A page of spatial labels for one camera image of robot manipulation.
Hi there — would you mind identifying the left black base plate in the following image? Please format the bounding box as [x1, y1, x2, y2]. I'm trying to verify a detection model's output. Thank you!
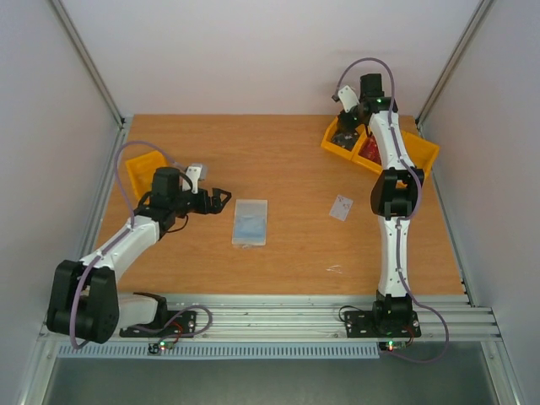
[119, 310, 197, 338]

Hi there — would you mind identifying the yellow bin with blue card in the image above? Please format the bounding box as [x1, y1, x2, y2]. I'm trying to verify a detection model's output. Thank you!
[402, 131, 440, 179]

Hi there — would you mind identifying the black cards stack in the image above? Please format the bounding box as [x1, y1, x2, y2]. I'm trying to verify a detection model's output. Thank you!
[331, 130, 359, 151]

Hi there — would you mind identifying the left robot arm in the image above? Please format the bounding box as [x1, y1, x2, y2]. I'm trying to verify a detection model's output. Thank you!
[46, 165, 232, 350]

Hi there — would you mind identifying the yellow bin with red cards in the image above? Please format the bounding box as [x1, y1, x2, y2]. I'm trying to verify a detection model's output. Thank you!
[351, 133, 382, 175]

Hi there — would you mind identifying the white patterned card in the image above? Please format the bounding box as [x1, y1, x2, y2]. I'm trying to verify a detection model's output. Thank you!
[329, 195, 354, 222]

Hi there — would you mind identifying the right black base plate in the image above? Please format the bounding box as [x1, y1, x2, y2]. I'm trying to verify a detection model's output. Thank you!
[343, 310, 422, 339]

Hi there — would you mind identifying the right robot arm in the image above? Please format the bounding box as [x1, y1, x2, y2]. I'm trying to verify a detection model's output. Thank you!
[334, 73, 424, 338]

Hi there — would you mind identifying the single yellow bin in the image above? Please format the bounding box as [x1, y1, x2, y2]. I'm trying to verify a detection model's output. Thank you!
[125, 151, 168, 200]

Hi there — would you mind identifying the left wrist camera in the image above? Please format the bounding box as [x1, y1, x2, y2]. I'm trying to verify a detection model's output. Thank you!
[185, 163, 208, 194]

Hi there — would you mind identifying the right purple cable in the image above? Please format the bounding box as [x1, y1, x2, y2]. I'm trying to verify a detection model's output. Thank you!
[337, 57, 451, 365]

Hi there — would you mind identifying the red cards stack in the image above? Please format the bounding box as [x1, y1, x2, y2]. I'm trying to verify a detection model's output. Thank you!
[359, 138, 381, 165]

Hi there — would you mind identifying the aluminium rail frame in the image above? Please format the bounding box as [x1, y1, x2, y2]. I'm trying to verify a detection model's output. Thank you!
[16, 113, 527, 405]

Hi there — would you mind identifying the grey slotted cable duct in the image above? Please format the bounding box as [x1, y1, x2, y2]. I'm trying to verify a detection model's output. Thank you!
[57, 342, 380, 360]

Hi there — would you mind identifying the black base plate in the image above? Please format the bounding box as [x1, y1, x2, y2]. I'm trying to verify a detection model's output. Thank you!
[343, 310, 422, 339]
[119, 310, 197, 338]

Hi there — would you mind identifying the beige card holder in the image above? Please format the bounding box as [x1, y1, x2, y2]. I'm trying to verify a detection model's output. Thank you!
[232, 199, 267, 247]

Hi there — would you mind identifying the yellow bin with black cards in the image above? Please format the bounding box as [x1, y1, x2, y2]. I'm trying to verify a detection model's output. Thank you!
[321, 116, 365, 160]

